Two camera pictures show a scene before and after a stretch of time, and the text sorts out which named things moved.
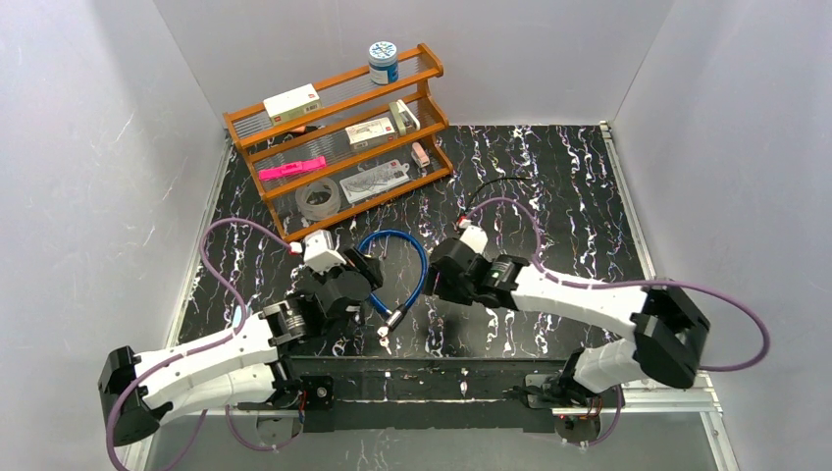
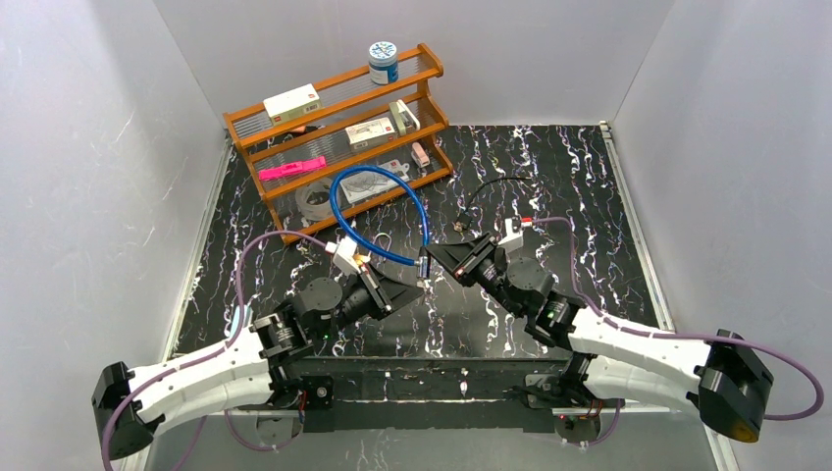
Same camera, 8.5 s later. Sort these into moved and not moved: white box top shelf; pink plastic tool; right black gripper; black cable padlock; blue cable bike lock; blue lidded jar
Moved: blue cable bike lock; right black gripper
Not moved: black cable padlock; blue lidded jar; pink plastic tool; white box top shelf
